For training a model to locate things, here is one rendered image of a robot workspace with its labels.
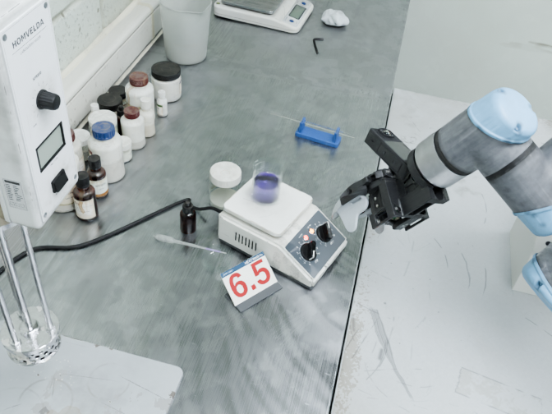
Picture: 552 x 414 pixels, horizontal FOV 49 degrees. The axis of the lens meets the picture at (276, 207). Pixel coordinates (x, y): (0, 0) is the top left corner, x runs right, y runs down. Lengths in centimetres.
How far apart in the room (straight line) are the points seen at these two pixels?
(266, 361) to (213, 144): 55
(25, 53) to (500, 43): 210
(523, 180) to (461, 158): 8
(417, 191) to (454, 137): 11
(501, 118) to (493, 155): 5
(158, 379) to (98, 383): 8
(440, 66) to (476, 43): 16
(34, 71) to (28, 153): 7
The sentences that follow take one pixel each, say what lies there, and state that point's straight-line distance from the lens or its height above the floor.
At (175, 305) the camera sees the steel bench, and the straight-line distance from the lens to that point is 103.
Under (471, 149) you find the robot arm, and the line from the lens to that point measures 82.
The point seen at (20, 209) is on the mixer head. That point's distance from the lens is 58.
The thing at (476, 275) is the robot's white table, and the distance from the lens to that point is 117.
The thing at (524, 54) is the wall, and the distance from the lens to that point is 248.
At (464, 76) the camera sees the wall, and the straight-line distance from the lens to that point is 251.
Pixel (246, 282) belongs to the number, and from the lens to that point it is 103.
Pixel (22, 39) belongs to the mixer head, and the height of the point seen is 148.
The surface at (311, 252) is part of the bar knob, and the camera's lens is 103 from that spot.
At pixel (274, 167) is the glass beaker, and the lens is 106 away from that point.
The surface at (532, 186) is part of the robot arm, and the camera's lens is 82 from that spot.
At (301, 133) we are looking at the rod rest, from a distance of 137.
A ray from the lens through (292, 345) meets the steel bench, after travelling 99.
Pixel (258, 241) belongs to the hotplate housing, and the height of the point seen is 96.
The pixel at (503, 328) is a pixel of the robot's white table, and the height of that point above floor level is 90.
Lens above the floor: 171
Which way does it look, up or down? 43 degrees down
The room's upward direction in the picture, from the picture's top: 7 degrees clockwise
